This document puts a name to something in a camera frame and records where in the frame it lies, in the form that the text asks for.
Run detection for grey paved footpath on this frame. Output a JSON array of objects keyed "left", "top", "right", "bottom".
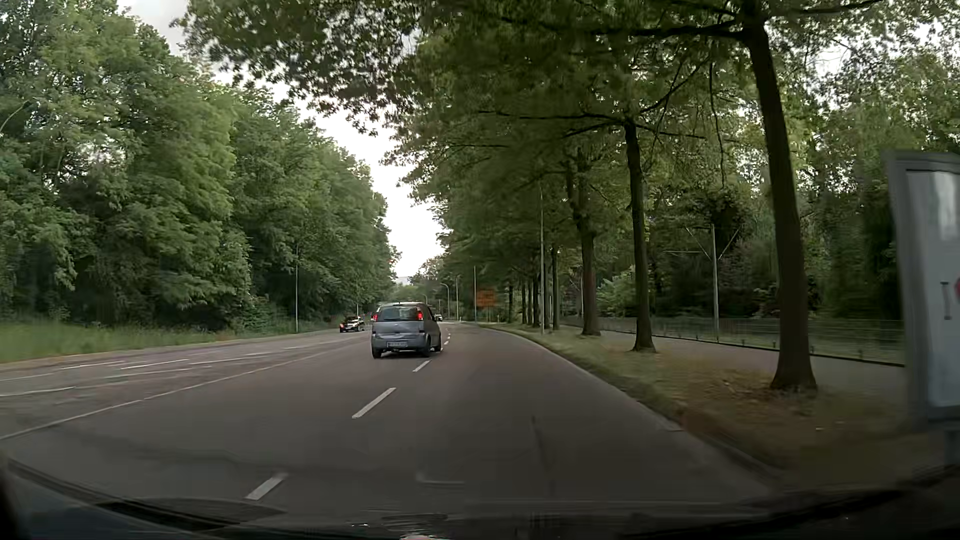
[{"left": 558, "top": 324, "right": 909, "bottom": 402}]

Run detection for metal railing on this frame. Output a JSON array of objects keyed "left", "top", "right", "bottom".
[{"left": 562, "top": 313, "right": 907, "bottom": 367}]

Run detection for row of tall trees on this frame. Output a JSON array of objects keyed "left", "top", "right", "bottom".
[{"left": 180, "top": 0, "right": 960, "bottom": 393}]

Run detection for row of lamp posts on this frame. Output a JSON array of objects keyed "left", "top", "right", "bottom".
[{"left": 438, "top": 183, "right": 547, "bottom": 335}]

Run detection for wood of green trees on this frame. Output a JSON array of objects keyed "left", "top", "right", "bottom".
[{"left": 0, "top": 0, "right": 400, "bottom": 335}]

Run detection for grass verge by the wood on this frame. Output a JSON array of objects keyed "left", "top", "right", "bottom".
[{"left": 0, "top": 318, "right": 339, "bottom": 365}]

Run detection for grey advertising display panel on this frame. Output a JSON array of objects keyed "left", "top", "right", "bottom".
[{"left": 883, "top": 150, "right": 960, "bottom": 432}]

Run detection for road markings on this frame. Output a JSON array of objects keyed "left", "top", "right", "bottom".
[{"left": 0, "top": 330, "right": 466, "bottom": 502}]

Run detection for grass verge with tree row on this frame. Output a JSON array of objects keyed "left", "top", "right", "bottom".
[{"left": 480, "top": 322, "right": 948, "bottom": 485}]

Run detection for grey asphalt road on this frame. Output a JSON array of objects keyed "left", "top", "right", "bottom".
[{"left": 0, "top": 321, "right": 775, "bottom": 519}]

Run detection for grey small car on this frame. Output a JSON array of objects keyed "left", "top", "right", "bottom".
[{"left": 370, "top": 301, "right": 444, "bottom": 360}]

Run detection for car's own bonnet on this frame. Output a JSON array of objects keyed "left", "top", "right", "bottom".
[{"left": 0, "top": 456, "right": 960, "bottom": 540}]

